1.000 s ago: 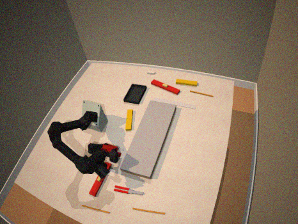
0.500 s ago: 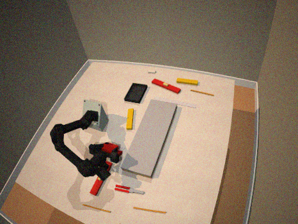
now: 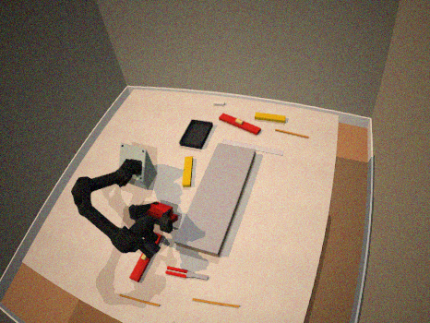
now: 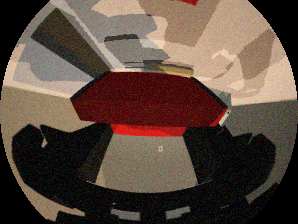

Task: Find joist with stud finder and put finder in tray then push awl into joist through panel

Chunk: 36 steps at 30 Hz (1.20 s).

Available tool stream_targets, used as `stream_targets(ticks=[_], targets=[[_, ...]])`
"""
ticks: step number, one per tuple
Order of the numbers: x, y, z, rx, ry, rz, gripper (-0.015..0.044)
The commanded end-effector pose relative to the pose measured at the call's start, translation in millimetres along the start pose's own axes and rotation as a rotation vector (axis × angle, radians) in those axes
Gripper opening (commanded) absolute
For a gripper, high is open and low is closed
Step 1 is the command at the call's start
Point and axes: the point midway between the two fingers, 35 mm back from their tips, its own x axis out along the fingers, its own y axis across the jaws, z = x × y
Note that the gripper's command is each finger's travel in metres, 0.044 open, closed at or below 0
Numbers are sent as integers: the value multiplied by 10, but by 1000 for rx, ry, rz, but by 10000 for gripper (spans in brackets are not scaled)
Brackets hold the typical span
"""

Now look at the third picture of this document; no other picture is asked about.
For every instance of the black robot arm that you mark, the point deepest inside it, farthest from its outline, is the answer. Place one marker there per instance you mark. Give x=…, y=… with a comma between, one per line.
x=124, y=239

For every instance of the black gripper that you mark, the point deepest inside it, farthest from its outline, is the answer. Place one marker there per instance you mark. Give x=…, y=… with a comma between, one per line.
x=138, y=214

